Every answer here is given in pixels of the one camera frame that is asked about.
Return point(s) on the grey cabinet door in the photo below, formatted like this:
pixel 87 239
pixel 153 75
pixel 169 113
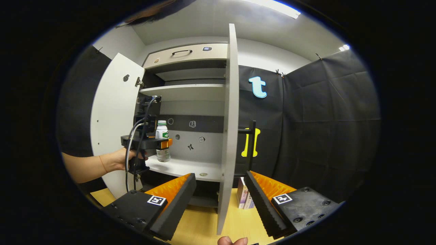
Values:
pixel 230 119
pixel 112 109

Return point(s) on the grey cabinet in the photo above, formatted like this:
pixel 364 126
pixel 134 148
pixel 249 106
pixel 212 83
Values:
pixel 204 136

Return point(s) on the white bottle with green label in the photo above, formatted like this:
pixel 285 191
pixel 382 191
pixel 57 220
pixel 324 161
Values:
pixel 161 131

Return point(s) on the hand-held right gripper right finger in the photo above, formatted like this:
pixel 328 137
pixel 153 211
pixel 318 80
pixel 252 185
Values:
pixel 262 207

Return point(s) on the small ceiling light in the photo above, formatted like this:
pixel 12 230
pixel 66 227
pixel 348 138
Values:
pixel 344 47

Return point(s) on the grey cabinet drawer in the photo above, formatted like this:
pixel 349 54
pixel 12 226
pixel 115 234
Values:
pixel 197 54

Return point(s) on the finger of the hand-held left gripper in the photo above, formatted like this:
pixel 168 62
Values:
pixel 165 143

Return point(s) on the black backdrop cloth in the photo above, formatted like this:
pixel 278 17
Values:
pixel 323 136

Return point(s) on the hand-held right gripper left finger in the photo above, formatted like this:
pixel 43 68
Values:
pixel 175 207

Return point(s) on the white cabinet shelf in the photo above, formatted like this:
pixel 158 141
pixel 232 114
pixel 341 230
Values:
pixel 184 168
pixel 190 92

